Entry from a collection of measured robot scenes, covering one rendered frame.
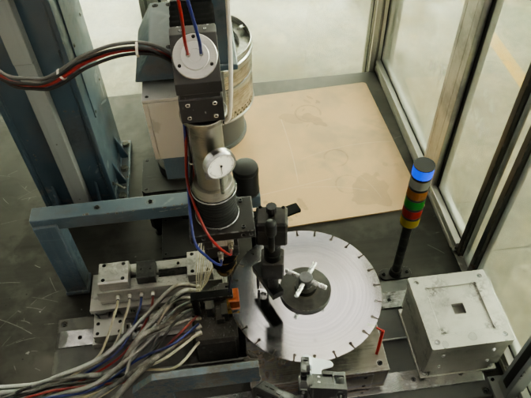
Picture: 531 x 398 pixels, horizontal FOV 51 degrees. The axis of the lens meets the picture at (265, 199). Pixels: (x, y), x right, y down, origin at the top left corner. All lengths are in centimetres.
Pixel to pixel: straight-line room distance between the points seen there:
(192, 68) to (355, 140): 115
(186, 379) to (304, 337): 25
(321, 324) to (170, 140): 52
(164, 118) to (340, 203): 87
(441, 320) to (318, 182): 61
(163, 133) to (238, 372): 48
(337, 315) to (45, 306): 77
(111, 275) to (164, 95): 63
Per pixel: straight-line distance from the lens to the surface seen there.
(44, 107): 143
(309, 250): 129
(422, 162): 121
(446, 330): 129
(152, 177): 150
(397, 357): 140
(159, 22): 92
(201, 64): 74
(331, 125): 188
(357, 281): 125
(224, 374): 110
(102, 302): 144
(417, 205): 127
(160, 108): 86
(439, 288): 134
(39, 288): 160
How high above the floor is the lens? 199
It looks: 49 degrees down
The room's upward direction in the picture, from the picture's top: 2 degrees counter-clockwise
